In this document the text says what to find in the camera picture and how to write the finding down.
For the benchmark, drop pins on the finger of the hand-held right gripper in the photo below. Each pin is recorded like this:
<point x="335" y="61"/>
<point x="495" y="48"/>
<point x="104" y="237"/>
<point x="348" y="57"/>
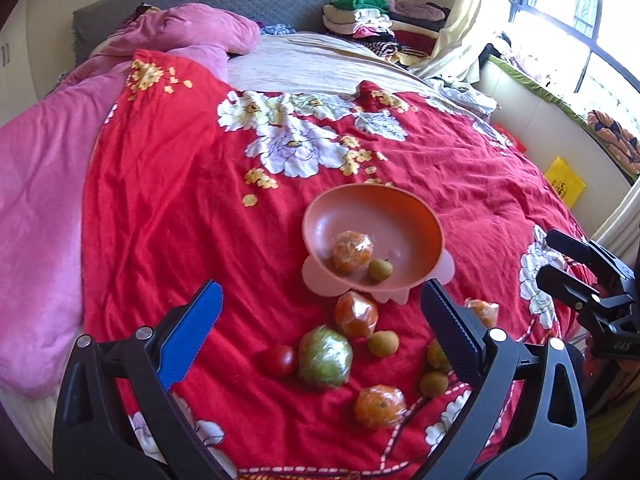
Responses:
<point x="565" y="285"/>
<point x="570" y="247"/>

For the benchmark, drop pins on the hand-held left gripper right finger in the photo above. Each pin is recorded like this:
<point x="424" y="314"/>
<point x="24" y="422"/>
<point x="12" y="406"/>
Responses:
<point x="450" y="330"/>

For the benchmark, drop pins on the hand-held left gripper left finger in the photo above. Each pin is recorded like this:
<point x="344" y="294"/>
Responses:
<point x="192" y="340"/>

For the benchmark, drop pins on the green orange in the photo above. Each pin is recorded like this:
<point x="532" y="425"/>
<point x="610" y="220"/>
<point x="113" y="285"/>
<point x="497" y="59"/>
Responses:
<point x="436" y="355"/>

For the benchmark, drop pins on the small green fruit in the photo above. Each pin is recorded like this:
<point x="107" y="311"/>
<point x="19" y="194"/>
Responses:
<point x="381" y="270"/>
<point x="433" y="383"/>

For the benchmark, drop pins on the brown longan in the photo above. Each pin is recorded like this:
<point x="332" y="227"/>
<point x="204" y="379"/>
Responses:
<point x="383" y="344"/>

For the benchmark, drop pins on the red tomato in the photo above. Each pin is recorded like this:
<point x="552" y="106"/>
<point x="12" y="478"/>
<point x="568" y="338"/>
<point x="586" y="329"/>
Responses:
<point x="279" y="360"/>

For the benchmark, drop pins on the green apple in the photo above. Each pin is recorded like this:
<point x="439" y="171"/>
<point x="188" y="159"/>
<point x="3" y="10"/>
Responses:
<point x="325" y="357"/>

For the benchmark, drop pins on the pink plastic bowl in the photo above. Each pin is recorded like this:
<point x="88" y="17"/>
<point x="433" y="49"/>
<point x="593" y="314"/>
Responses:
<point x="360" y="215"/>

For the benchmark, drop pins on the yellow plastic bag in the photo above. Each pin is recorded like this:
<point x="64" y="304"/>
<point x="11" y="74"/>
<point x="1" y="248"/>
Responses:
<point x="565" y="182"/>

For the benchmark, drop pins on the orange patterned cushion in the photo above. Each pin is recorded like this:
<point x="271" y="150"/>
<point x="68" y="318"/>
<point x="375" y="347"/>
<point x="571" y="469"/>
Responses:
<point x="617" y="140"/>

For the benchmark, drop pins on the red floral blanket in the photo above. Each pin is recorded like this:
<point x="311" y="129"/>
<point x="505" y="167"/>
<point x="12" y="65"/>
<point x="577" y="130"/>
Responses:
<point x="200" y="210"/>

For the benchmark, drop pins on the green-edged sill mat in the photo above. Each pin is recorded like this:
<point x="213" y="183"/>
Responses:
<point x="550" y="95"/>

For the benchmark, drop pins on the white crumpled cloth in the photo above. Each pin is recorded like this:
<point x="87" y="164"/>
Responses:
<point x="460" y="95"/>

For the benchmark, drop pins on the pink quilt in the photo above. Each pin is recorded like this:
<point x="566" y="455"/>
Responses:
<point x="40" y="185"/>

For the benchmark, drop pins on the cream curtain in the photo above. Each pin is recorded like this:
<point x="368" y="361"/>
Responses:
<point x="475" y="10"/>

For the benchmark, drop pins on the dark red folded blanket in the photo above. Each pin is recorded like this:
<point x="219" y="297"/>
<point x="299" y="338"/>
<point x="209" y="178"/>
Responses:
<point x="417" y="40"/>

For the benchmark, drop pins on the black white striped cloth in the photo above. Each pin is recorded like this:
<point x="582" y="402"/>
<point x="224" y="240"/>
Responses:
<point x="385" y="50"/>

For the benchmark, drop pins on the mauve folded cloth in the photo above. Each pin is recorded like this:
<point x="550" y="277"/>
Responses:
<point x="415" y="10"/>

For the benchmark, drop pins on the beige bed sheet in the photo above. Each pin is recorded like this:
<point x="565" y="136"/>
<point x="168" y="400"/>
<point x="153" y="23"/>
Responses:
<point x="310" y="60"/>

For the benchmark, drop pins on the white wardrobe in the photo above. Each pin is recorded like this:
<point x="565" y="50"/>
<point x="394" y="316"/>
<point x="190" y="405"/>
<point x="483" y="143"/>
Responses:
<point x="12" y="85"/>

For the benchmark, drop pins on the pile of folded clothes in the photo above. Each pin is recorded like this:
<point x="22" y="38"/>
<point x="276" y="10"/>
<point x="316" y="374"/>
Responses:
<point x="350" y="16"/>

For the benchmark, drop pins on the dark patterned pillow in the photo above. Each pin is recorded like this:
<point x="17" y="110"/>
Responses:
<point x="275" y="27"/>

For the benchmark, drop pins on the green folded cloth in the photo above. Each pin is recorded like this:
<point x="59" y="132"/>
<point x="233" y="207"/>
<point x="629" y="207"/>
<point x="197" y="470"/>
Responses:
<point x="360" y="1"/>

